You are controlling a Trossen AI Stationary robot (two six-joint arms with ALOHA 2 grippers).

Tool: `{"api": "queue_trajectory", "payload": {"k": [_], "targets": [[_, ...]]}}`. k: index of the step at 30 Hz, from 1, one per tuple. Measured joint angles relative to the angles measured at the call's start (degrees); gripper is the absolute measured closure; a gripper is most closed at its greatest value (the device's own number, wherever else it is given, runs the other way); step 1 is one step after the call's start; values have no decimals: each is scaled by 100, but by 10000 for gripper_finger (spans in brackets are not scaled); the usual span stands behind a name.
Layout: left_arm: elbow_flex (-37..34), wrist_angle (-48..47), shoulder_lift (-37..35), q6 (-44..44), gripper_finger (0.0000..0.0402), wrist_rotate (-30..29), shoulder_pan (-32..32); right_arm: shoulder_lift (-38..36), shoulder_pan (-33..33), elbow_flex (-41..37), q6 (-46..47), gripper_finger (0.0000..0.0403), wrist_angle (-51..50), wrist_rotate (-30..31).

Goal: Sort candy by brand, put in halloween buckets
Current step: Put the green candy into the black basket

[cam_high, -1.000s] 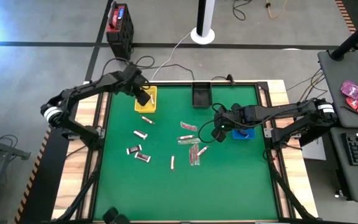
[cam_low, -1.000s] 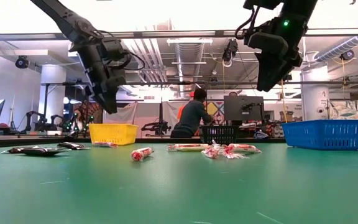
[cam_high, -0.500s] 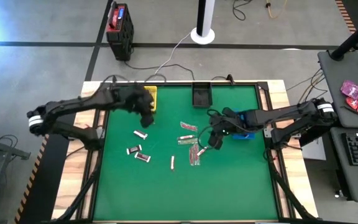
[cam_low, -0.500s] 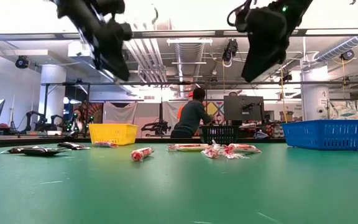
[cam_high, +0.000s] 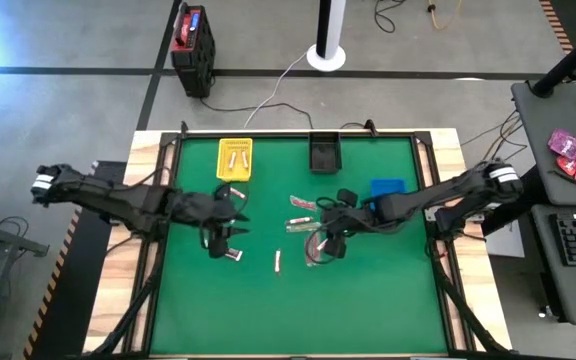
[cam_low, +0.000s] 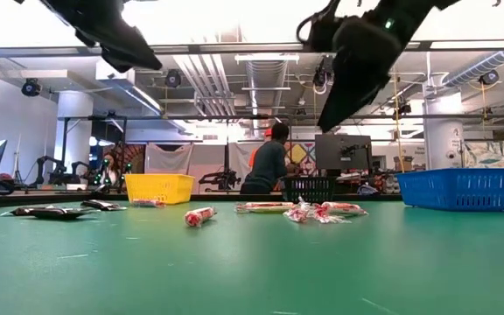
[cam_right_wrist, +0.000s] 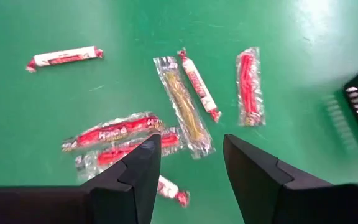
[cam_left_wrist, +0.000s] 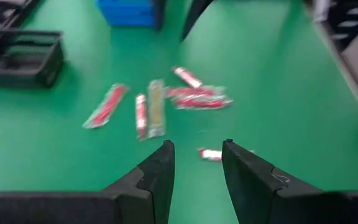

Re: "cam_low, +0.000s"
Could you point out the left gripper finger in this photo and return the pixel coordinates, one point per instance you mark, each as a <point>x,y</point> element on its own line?
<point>125,44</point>
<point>116,63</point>

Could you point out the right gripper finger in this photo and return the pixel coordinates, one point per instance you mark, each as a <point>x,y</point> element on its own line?
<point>348,100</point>

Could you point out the pale red white candy pack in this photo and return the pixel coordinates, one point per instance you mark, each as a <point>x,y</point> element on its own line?
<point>263,207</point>

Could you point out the red white candy roll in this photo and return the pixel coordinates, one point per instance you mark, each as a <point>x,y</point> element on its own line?
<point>197,217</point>

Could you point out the brown chocolate bar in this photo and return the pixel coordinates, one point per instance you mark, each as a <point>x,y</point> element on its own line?
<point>18,212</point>

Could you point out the black background robot arm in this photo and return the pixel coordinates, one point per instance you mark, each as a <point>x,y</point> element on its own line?
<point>221,179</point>
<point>55,168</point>

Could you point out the small red white candy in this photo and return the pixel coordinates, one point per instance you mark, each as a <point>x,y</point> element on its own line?
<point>149,203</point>

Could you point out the grey computer monitor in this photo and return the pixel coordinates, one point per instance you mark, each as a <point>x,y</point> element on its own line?
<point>344,151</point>

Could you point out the cardboard box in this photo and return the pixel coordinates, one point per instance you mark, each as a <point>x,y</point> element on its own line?
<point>404,164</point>

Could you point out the white square column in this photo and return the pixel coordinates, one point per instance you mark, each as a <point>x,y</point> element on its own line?
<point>74,144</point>

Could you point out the black plastic basket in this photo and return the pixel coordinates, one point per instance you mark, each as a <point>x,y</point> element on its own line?
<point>309,190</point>

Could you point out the white round column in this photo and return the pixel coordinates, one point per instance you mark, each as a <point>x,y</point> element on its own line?
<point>442,131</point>

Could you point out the person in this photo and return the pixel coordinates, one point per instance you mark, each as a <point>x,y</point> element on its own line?
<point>108,165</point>
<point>253,159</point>
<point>267,166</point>

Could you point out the white hanging cloth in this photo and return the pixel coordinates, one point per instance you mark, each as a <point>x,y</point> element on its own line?
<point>169,158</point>
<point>239,157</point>

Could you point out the black overhead crossbar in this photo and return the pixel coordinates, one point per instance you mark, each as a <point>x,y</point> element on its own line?
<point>234,47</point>

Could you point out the yellow plastic basket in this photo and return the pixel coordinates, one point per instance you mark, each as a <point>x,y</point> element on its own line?
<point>158,189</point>

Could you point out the blue plastic basket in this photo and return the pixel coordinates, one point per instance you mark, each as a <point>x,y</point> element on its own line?
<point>459,190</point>

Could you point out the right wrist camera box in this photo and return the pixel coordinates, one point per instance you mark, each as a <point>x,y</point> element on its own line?
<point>324,35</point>

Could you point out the ribbed ceiling duct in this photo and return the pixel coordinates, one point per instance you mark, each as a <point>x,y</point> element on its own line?
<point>266,87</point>

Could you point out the spiral ceiling duct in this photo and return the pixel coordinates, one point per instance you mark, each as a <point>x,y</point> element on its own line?
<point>479,67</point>

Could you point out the black aluminium table frame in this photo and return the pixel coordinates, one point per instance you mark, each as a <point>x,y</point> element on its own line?
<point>221,198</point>

